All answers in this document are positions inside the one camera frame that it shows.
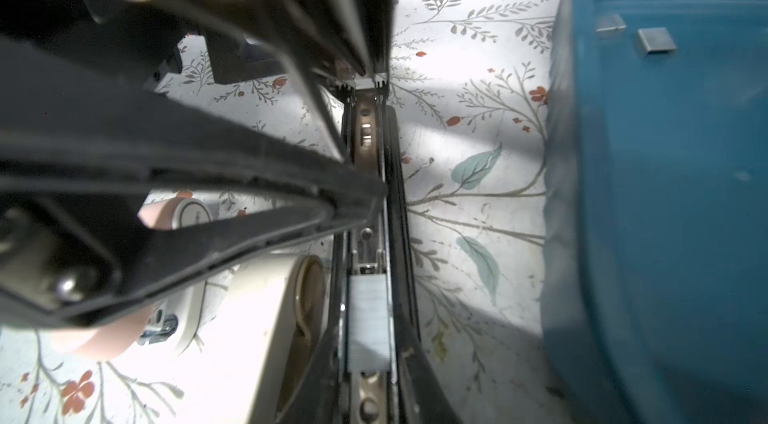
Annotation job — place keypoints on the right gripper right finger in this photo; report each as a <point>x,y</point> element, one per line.
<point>422,400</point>

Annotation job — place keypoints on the staple strip five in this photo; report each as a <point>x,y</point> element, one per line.
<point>368,342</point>

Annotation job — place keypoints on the staple strip two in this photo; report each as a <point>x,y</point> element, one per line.
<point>655,41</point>

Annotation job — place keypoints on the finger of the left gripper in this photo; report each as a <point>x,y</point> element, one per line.
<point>80,153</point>

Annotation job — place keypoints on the beige staple remover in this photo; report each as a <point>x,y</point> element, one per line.
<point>260,343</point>

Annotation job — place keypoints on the teal plastic tray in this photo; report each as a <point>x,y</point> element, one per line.
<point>654,303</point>

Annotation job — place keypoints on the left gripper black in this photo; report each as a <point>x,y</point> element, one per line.
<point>136,40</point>

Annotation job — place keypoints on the staple strip one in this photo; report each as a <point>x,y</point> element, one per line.
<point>610,25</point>

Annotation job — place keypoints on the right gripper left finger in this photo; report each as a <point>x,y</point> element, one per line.
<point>316,398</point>

